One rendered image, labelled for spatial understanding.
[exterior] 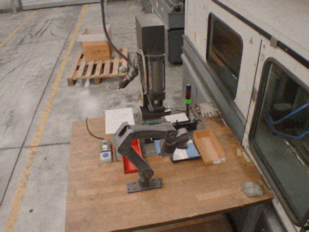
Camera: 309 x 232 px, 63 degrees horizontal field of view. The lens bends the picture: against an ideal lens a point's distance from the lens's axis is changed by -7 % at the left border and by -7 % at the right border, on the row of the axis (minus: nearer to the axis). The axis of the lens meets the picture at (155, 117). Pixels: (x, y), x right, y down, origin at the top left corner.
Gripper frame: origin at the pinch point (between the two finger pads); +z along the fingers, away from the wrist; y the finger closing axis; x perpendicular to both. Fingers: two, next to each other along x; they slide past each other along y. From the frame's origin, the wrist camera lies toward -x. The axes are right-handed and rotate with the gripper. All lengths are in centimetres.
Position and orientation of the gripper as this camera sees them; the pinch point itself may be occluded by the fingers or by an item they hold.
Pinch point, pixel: (164, 153)
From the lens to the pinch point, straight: 155.2
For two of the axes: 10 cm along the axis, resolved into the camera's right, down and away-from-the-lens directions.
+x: -9.9, 0.3, -1.6
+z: -1.3, 4.6, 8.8
